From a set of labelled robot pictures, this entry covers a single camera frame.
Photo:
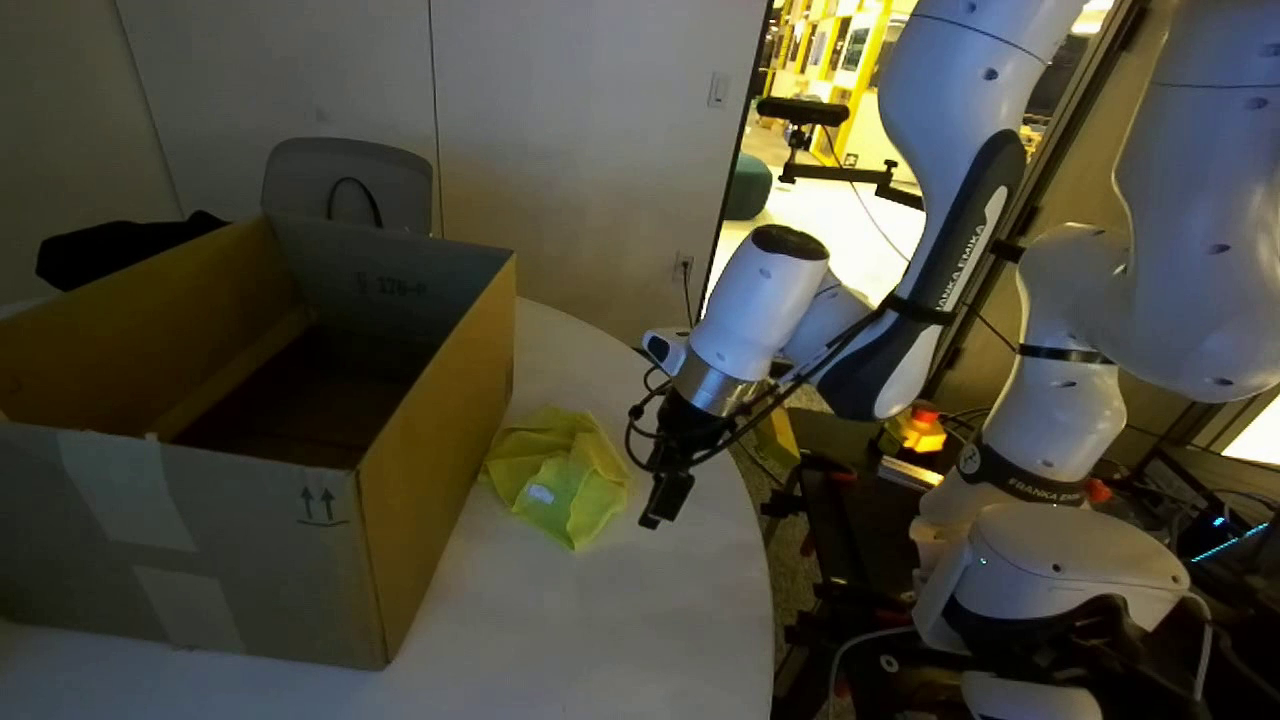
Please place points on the grey chair backrest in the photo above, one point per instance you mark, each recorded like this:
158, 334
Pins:
345, 172

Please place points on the black camera mount rod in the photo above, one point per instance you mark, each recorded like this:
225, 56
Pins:
800, 111

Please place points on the small glowing status device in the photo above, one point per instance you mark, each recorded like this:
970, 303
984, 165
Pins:
922, 430

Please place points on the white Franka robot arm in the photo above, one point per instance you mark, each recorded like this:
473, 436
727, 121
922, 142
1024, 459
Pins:
1174, 224

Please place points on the open cardboard box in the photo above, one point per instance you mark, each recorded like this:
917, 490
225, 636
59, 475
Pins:
201, 562

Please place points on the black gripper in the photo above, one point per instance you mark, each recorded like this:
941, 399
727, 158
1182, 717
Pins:
687, 442

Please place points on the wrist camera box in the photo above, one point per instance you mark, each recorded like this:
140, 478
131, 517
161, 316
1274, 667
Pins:
663, 348

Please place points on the yellow microfibre towel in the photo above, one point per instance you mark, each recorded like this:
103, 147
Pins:
560, 475

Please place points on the dark green round ottoman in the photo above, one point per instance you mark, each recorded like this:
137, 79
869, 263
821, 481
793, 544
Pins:
745, 184

